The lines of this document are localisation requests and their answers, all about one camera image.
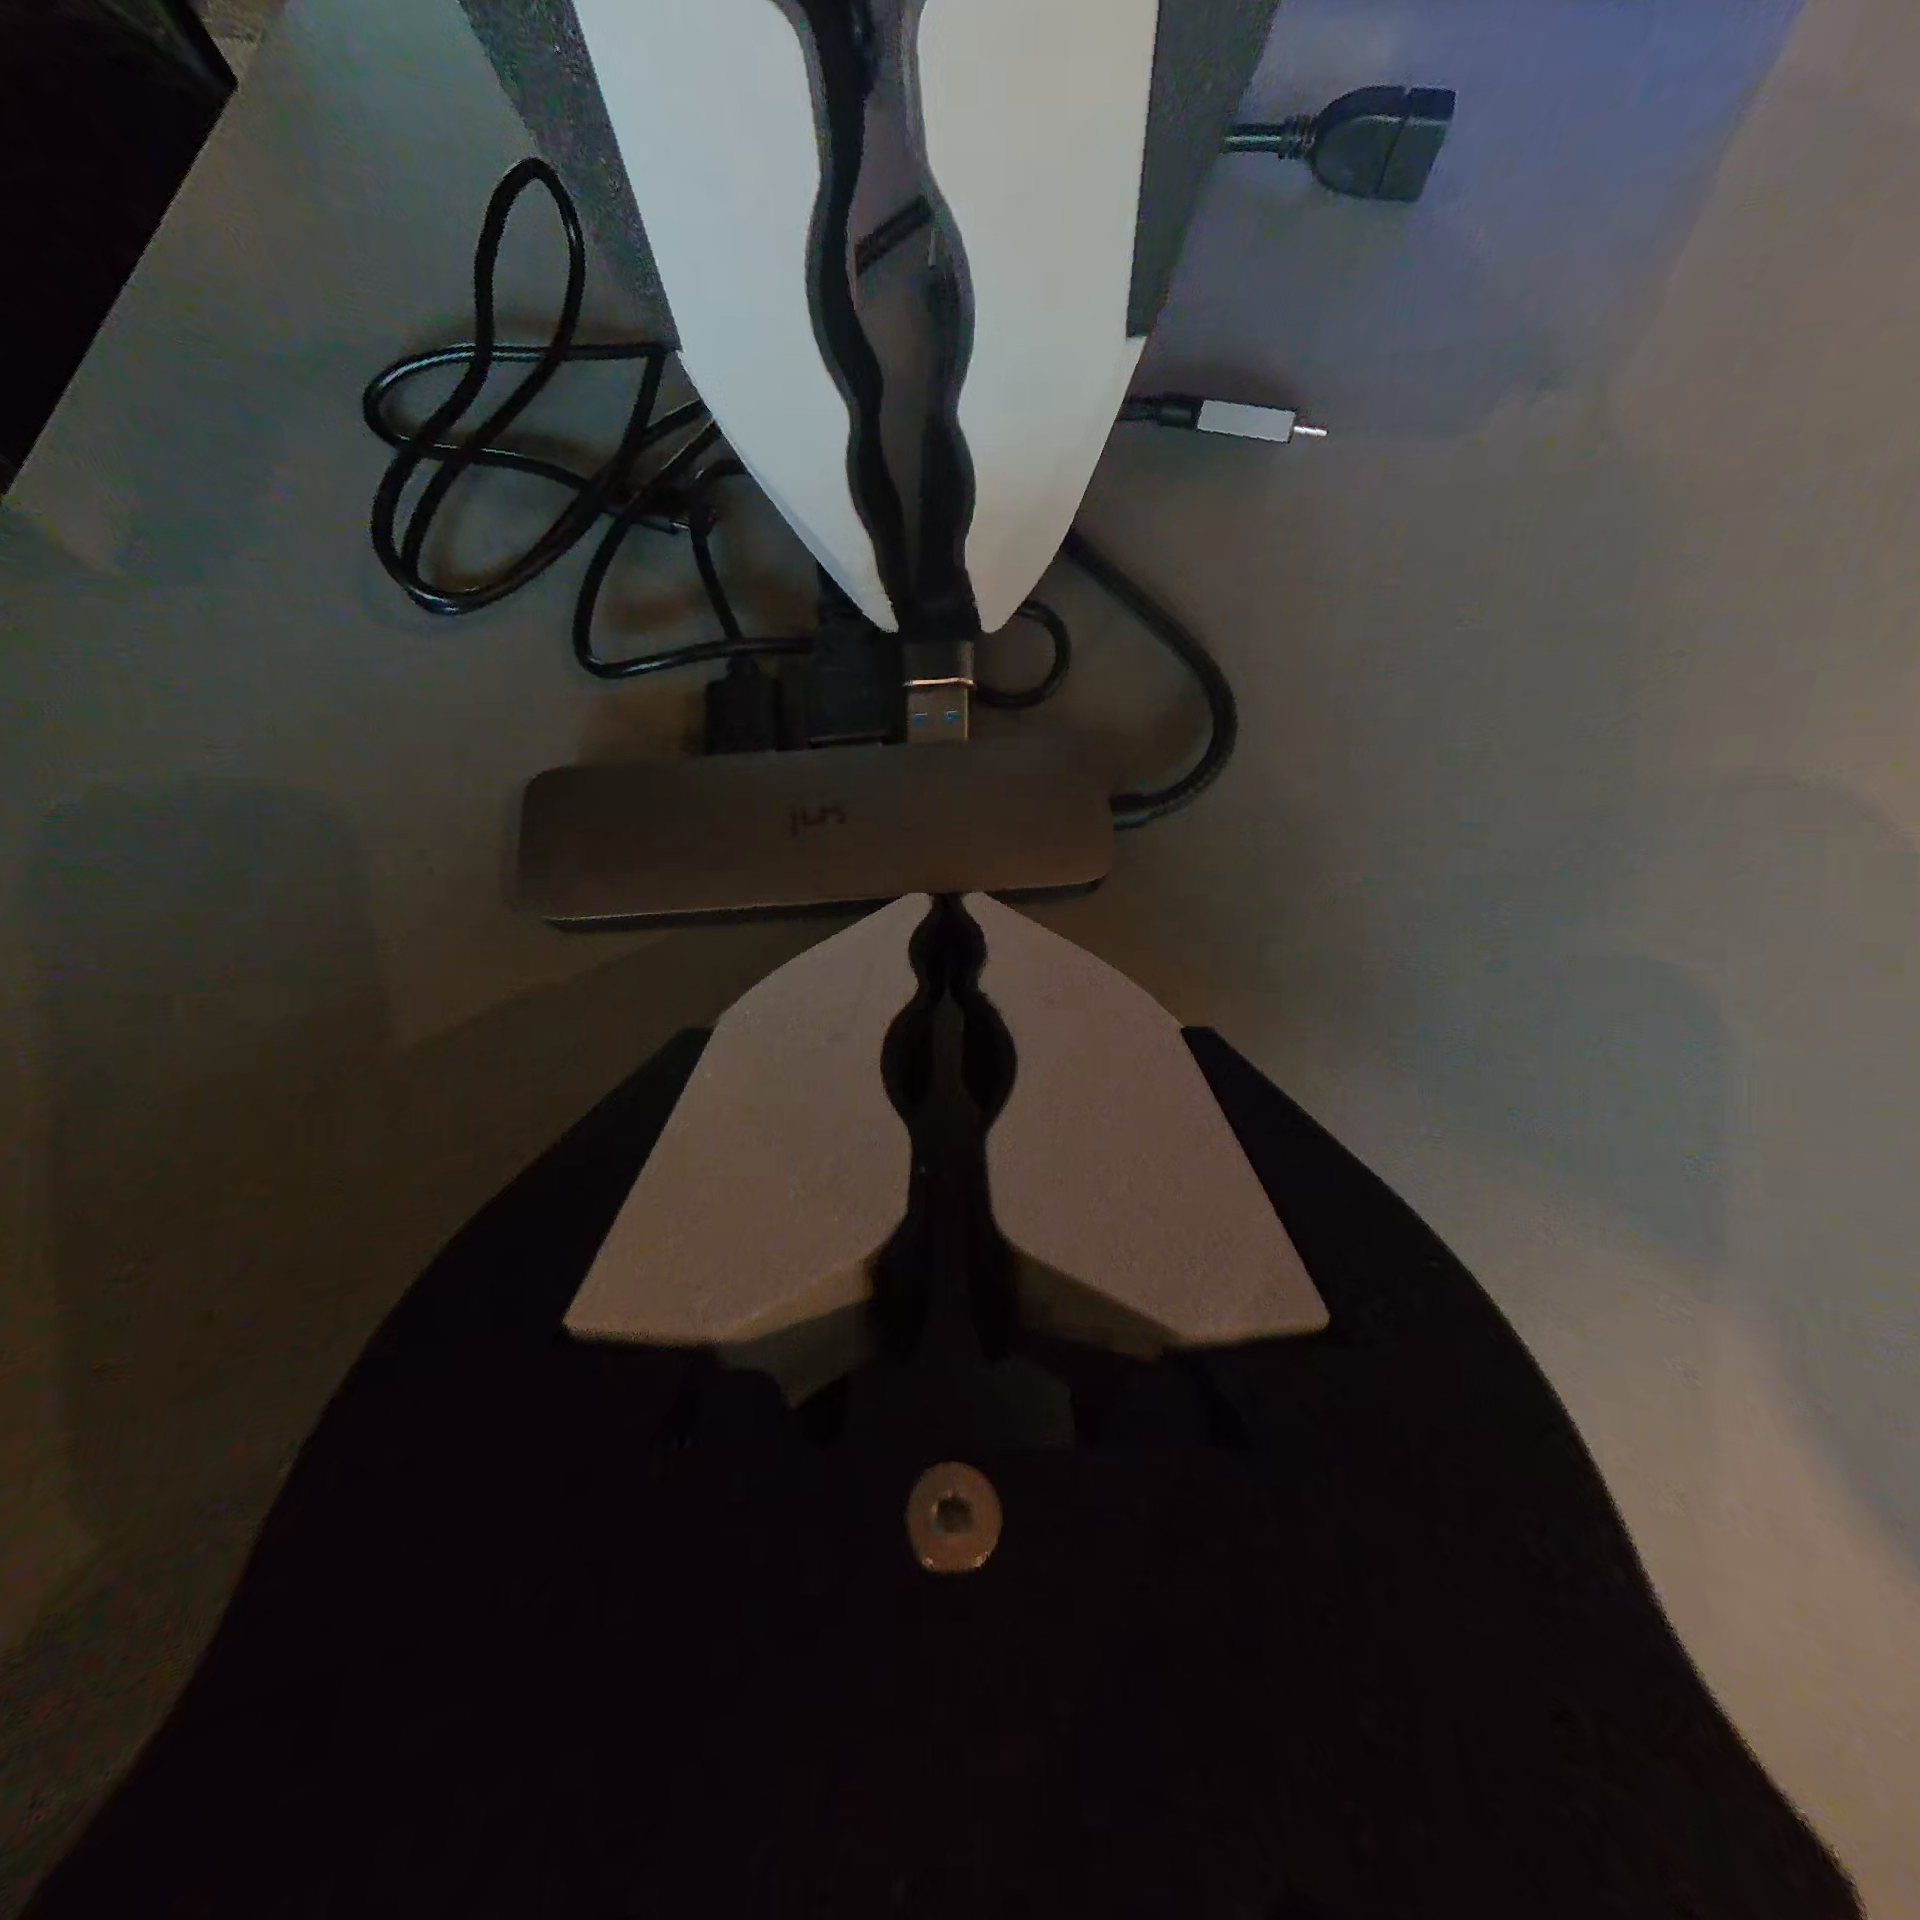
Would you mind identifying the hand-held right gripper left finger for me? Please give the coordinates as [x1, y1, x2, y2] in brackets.
[564, 897, 945, 1397]

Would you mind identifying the black usb hub cable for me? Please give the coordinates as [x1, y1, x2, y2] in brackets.
[805, 0, 1462, 760]

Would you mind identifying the grey slim usb hub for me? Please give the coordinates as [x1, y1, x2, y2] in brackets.
[518, 753, 1120, 933]

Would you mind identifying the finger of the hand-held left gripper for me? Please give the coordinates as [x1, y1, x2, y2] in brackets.
[901, 0, 1166, 648]
[570, 0, 903, 633]

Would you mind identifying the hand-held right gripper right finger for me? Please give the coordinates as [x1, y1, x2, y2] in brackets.
[966, 897, 1329, 1368]

